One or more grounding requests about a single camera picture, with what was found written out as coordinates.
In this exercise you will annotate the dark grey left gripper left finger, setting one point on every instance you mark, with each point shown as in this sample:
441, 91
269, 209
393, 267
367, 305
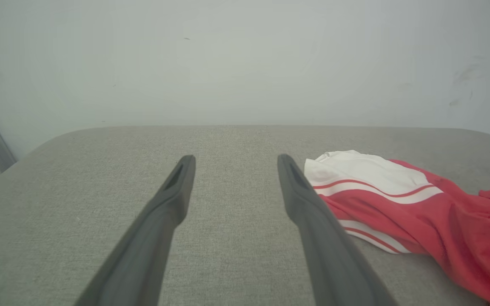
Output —
151, 246

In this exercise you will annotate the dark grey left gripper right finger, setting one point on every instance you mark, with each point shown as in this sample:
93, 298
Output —
326, 255

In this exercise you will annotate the red and white basketball jersey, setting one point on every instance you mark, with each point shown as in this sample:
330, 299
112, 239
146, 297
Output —
423, 212

